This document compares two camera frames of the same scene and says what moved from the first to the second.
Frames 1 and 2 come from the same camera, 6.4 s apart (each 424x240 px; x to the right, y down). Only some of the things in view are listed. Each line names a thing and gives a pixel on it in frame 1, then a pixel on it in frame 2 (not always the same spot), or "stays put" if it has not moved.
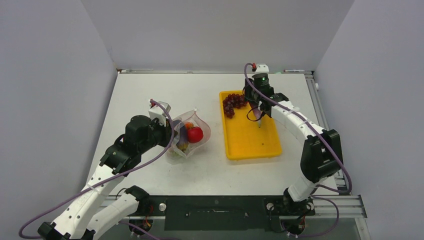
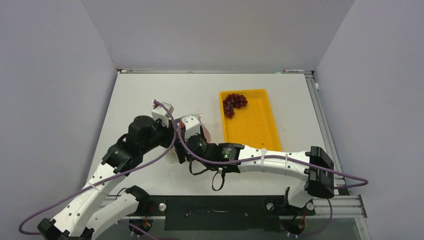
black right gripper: [248, 97] to [184, 155]
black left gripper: [166, 131] stays put
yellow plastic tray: [244, 139] stays put
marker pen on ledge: [293, 71] stays put
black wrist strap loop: [255, 120] to [223, 181]
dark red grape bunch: [231, 101] stays put
